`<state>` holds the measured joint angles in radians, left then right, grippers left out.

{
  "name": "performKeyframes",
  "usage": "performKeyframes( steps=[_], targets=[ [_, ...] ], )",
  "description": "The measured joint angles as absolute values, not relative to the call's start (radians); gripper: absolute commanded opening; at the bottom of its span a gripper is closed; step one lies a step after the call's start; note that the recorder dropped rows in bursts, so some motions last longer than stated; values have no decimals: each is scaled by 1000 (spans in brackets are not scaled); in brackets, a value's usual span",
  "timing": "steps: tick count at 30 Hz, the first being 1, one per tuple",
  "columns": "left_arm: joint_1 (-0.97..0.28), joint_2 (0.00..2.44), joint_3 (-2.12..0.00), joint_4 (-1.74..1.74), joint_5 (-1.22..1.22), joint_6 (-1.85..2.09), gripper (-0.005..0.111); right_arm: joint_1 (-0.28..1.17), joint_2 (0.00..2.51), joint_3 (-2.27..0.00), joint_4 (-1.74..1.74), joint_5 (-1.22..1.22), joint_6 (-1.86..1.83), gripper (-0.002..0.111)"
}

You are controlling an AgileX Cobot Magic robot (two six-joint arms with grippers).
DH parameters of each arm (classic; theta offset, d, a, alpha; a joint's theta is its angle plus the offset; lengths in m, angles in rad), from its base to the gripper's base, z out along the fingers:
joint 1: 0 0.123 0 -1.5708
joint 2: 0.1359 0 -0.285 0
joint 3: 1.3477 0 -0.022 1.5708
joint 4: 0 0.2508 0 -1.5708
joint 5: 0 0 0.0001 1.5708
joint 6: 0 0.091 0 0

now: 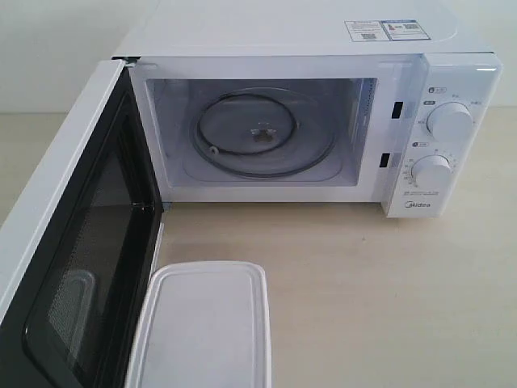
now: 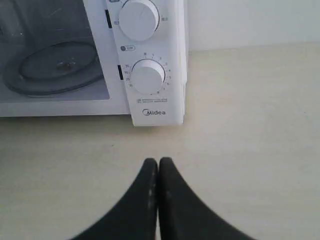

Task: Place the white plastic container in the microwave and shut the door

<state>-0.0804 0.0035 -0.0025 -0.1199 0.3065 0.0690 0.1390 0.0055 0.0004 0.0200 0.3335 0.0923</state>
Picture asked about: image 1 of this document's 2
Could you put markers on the white lidded plastic container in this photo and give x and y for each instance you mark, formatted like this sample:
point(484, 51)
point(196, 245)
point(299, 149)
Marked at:
point(203, 324)

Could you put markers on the white microwave door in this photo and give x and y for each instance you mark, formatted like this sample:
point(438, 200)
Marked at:
point(77, 247)

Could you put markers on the white microwave oven body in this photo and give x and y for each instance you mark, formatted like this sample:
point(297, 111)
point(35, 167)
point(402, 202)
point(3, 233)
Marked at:
point(183, 54)

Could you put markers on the glass turntable plate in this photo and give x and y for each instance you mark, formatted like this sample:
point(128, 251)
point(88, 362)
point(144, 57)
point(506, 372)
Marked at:
point(263, 133)

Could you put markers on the lower white timer knob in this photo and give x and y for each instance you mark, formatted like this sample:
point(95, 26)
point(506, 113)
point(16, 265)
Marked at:
point(431, 172)

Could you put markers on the upper white control knob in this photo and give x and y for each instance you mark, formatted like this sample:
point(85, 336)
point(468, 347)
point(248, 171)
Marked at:
point(450, 122)

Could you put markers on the warning label sticker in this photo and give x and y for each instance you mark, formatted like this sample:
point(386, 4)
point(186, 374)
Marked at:
point(385, 30)

